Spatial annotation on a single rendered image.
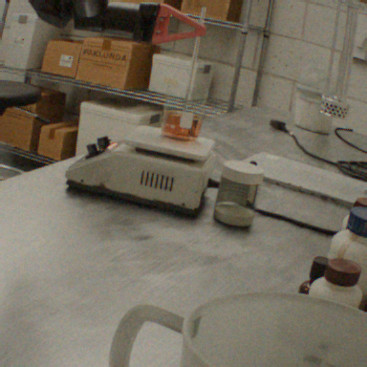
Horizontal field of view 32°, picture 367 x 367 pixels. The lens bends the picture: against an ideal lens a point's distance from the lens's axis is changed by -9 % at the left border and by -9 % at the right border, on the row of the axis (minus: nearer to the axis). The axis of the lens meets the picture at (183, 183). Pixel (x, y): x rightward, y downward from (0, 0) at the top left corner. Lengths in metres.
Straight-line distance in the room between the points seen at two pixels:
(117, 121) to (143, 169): 2.33
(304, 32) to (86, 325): 2.87
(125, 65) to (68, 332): 2.70
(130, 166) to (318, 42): 2.47
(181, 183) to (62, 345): 0.45
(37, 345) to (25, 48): 3.07
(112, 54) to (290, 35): 0.89
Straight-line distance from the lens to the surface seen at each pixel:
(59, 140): 3.48
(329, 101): 1.28
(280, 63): 3.41
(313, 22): 3.37
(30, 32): 3.56
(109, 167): 0.99
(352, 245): 0.68
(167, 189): 0.98
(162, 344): 0.62
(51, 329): 0.61
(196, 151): 0.98
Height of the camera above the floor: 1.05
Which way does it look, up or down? 15 degrees down
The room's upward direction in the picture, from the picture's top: 11 degrees clockwise
